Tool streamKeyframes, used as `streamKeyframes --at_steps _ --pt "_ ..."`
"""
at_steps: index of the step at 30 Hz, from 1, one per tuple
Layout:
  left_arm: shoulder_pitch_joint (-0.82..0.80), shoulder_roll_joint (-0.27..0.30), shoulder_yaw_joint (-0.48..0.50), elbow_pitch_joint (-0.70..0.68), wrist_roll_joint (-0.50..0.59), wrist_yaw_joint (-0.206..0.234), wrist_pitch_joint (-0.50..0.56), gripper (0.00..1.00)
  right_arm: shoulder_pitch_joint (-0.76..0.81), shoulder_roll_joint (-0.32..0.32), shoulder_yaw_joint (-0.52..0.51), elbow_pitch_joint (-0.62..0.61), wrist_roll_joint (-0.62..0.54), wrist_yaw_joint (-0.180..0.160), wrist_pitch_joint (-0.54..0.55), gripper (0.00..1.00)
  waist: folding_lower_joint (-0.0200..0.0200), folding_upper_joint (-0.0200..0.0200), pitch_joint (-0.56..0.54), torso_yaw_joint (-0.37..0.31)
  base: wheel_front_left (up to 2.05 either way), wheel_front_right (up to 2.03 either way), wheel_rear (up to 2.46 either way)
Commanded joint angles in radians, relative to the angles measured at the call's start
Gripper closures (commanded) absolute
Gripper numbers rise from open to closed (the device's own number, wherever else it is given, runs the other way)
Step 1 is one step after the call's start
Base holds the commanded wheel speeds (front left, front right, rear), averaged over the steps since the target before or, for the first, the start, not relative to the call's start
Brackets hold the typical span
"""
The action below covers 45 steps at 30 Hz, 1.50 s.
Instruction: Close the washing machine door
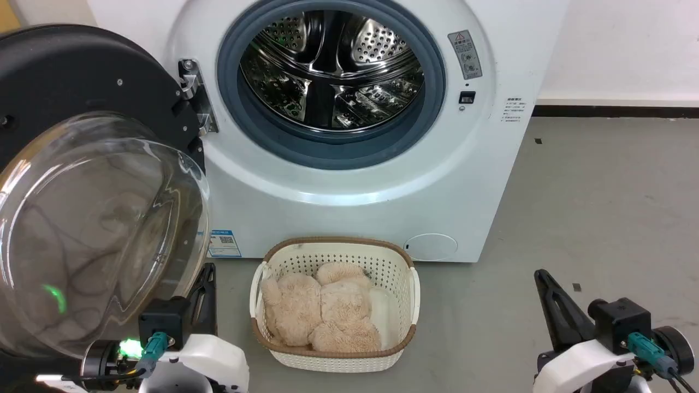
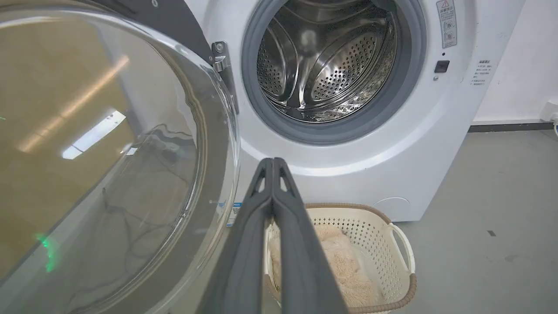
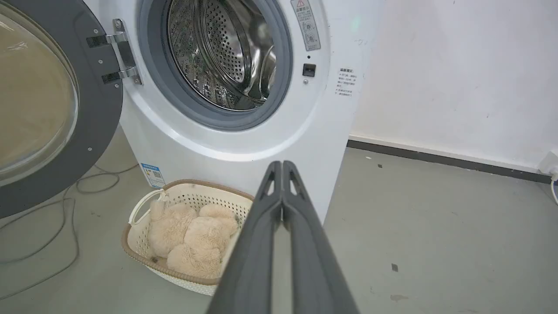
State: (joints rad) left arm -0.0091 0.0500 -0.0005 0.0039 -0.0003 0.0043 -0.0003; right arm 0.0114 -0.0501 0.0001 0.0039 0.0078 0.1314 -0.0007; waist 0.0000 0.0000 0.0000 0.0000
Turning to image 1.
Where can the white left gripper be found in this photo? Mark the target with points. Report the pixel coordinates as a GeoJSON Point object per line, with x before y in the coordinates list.
{"type": "Point", "coordinates": [213, 363]}

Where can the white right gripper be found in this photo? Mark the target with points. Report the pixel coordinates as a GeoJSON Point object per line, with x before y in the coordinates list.
{"type": "Point", "coordinates": [579, 371]}

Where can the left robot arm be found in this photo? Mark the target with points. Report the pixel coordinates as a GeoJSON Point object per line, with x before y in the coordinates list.
{"type": "Point", "coordinates": [101, 357]}

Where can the white front-load washing machine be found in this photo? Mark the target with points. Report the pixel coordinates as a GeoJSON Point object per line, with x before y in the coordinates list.
{"type": "Point", "coordinates": [355, 218]}

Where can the metal door hinge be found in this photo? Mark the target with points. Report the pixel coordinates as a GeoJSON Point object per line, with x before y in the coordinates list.
{"type": "Point", "coordinates": [197, 93]}

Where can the black door latch slot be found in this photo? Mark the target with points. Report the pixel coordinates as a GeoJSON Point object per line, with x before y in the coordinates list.
{"type": "Point", "coordinates": [467, 97]}

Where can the black round glass door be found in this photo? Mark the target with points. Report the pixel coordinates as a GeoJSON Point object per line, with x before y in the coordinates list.
{"type": "Point", "coordinates": [65, 71]}

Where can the blue energy label sticker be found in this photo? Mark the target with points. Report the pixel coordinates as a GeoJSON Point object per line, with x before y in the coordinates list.
{"type": "Point", "coordinates": [224, 244]}

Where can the beige plush toy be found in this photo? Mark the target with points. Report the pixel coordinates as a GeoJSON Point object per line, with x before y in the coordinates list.
{"type": "Point", "coordinates": [306, 311]}

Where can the white plastic laundry basket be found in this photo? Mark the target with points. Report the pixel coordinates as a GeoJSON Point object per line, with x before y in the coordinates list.
{"type": "Point", "coordinates": [333, 361]}

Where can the round white filter cover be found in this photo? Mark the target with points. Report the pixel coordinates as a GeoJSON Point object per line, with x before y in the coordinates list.
{"type": "Point", "coordinates": [431, 247]}

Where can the small printed text label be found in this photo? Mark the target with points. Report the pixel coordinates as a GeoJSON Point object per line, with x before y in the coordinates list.
{"type": "Point", "coordinates": [513, 111]}

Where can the black baseboard strip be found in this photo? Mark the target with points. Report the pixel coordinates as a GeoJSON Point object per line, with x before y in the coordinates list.
{"type": "Point", "coordinates": [617, 111]}

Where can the stainless steel washer drum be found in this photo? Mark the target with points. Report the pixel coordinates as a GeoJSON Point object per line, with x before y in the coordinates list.
{"type": "Point", "coordinates": [333, 71]}

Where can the grey warning sticker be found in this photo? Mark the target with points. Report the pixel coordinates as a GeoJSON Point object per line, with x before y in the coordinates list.
{"type": "Point", "coordinates": [465, 54]}

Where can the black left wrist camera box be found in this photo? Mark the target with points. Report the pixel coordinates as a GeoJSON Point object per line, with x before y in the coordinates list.
{"type": "Point", "coordinates": [164, 319]}

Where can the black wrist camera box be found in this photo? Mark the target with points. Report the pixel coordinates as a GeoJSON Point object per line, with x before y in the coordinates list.
{"type": "Point", "coordinates": [620, 322]}
{"type": "Point", "coordinates": [164, 319]}

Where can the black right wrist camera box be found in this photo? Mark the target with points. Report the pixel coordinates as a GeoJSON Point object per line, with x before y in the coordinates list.
{"type": "Point", "coordinates": [620, 322]}

